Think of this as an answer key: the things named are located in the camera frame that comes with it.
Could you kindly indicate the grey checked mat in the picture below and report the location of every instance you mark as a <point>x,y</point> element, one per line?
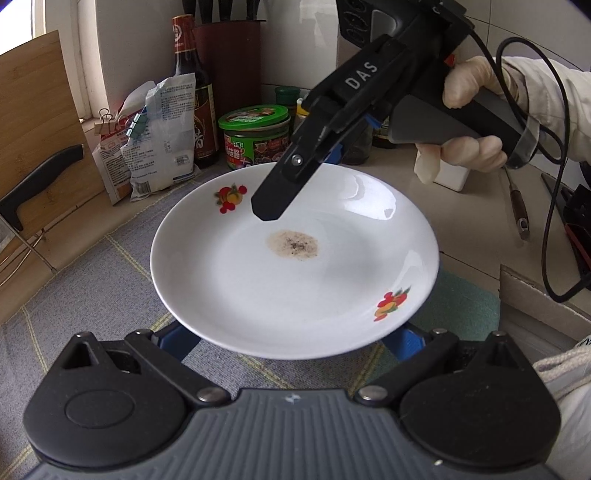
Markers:
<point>92,300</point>

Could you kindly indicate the dark red knife holder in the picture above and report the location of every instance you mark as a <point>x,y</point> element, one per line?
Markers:
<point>231,64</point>

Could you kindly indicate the beige binder clip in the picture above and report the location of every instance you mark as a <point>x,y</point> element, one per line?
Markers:
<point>105,123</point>

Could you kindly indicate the clear glass bottle red cap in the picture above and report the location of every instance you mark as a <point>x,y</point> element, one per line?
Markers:
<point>358,147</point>

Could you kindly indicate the dark soy sauce bottle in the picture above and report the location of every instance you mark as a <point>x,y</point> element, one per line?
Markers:
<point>196,101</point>

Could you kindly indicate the teal cloth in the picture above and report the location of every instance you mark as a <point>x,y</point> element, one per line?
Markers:
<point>466,300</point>

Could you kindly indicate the wooden cutting board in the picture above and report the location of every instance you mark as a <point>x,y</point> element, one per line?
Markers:
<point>41,101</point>

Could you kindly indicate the person's right hand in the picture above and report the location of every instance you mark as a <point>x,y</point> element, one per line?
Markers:
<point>480,76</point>

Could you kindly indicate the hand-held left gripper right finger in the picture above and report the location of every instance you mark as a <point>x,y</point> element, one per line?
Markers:
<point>406,342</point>

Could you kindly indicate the white blue seasoning bag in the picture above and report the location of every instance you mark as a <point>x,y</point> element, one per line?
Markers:
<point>161,138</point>

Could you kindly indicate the green lid sauce jar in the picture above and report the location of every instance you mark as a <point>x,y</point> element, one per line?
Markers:
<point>251,134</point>

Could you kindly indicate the green cap spice bottle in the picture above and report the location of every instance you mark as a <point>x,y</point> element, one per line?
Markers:
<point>287,98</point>

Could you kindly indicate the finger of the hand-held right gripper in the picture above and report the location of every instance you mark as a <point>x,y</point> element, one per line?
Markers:
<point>281,184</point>
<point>336,154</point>

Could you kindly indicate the white plastic seasoning box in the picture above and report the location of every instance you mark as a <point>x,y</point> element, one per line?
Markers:
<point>452,177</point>

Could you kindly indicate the yellow cap spice jar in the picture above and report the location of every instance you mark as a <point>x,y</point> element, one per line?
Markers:
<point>301,115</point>

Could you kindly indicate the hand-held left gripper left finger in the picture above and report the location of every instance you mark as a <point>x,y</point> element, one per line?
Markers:
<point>178,342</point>

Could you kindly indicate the person's left forearm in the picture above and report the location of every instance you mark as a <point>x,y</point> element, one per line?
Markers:
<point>572,415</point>

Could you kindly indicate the white floral plate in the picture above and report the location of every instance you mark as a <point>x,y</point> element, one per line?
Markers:
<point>295,286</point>

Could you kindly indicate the white red seasoning bag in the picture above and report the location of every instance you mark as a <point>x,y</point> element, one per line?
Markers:
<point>108,166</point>

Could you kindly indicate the cardboard piece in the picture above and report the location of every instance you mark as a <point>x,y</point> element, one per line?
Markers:
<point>540,304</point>

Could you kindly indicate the green binder clip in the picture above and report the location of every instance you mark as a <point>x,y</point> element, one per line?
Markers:
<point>135,127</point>

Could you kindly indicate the person's right forearm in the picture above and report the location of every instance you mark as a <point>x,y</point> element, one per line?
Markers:
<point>563,106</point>

